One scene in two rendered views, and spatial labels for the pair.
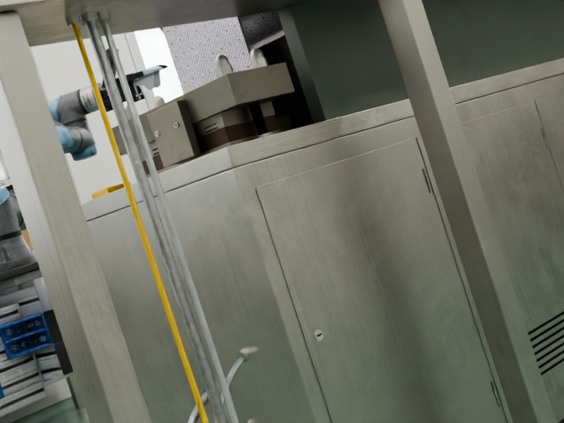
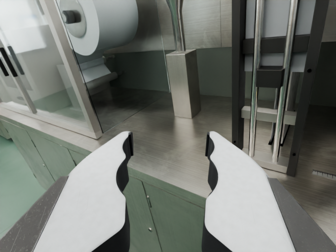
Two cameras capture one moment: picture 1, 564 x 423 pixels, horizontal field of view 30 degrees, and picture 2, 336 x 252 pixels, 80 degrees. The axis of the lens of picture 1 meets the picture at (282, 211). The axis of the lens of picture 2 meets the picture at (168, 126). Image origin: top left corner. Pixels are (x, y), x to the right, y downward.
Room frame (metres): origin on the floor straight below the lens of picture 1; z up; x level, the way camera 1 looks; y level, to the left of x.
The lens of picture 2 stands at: (2.99, 0.31, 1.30)
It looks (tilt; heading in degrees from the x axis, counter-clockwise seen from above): 28 degrees down; 264
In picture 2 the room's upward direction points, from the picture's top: 10 degrees counter-clockwise
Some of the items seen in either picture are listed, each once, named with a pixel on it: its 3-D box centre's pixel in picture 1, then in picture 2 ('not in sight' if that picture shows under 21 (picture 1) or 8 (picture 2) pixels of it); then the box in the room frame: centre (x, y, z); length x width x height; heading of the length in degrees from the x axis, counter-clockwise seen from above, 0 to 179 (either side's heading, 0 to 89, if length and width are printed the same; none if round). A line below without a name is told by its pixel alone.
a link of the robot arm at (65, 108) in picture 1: (69, 107); not in sight; (3.05, 0.49, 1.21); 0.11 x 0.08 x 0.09; 78
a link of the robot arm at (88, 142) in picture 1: (78, 139); not in sight; (3.03, 0.49, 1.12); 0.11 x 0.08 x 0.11; 168
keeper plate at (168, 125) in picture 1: (173, 134); not in sight; (2.06, 0.16, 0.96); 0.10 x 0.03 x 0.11; 44
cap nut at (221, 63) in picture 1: (222, 65); not in sight; (1.99, 0.02, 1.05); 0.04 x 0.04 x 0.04
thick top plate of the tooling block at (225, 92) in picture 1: (197, 111); not in sight; (2.14, 0.10, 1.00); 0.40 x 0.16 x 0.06; 44
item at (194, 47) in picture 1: (210, 57); not in sight; (2.25, 0.04, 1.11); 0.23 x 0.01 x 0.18; 44
